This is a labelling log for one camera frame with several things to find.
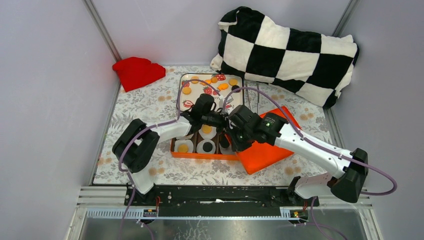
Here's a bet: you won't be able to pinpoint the orange cookie tin box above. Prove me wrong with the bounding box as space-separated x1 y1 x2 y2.
170 131 239 161

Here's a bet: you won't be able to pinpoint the black sandwich cookie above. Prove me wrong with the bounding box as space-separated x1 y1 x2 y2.
202 142 215 154
219 135 230 149
231 85 241 93

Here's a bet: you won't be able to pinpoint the red cloth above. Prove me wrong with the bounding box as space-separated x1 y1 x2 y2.
112 56 166 92

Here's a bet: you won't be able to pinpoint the strawberry print white tray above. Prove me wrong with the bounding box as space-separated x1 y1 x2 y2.
178 73 245 115

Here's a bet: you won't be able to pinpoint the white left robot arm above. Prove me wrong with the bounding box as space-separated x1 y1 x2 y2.
112 93 228 206

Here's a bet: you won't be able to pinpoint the orange fish shaped cookie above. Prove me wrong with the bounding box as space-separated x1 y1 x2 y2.
200 79 212 86
217 83 229 91

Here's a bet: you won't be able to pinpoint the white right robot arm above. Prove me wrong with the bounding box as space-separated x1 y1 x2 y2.
227 105 368 206

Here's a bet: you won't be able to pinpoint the orange tin lid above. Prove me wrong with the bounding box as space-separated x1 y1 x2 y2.
236 106 299 174

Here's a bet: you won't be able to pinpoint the round yellow biscuit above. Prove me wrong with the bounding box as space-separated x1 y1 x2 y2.
190 76 199 84
201 125 213 134
228 78 238 86
177 143 190 153
182 87 192 95

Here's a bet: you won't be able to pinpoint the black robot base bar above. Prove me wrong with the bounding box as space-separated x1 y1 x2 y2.
123 185 320 217

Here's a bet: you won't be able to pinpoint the small swirl orange cookie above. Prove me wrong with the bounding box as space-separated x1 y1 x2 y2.
210 76 218 83

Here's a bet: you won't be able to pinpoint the checkered black white blanket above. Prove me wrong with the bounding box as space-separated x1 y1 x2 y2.
210 6 360 109

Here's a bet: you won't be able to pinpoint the white paper cupcake liner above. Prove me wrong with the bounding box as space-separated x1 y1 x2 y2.
175 133 194 140
196 139 216 154
198 124 217 140
174 139 194 153
219 145 236 155

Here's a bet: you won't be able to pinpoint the metal serving tongs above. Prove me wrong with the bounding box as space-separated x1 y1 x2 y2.
243 80 260 114

